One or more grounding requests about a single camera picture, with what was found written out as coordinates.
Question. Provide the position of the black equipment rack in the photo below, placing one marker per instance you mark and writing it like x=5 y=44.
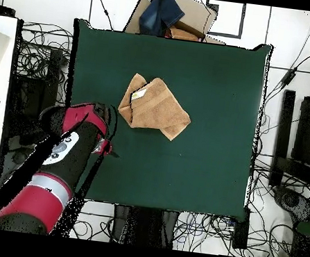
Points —
x=27 y=90

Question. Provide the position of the brown cardboard box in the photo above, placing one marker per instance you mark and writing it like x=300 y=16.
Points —
x=195 y=13

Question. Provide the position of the blue denim jeans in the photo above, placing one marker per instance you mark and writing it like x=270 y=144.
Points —
x=157 y=14

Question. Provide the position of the tan terry towel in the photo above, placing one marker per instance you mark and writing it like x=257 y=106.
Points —
x=157 y=109

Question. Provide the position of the black power strip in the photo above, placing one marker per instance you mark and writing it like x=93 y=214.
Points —
x=240 y=231

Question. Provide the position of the dark green table cloth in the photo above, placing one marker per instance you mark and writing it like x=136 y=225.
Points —
x=217 y=99

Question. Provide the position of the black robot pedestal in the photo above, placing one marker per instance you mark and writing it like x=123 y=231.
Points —
x=146 y=225

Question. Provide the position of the black upright bar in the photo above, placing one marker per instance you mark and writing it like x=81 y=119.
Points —
x=282 y=135

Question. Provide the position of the folded orange-brown cloth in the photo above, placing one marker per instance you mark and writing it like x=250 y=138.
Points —
x=183 y=34

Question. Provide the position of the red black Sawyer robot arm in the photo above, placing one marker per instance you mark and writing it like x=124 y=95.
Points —
x=79 y=155

